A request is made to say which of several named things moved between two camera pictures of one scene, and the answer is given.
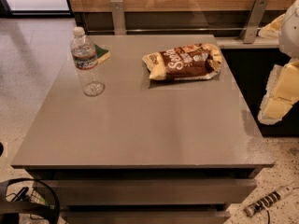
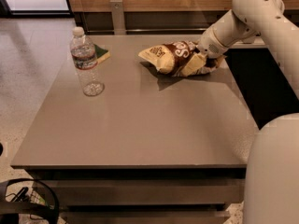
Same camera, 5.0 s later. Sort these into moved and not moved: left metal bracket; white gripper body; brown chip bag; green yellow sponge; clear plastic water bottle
Moved: brown chip bag; white gripper body
Not moved: left metal bracket; clear plastic water bottle; green yellow sponge
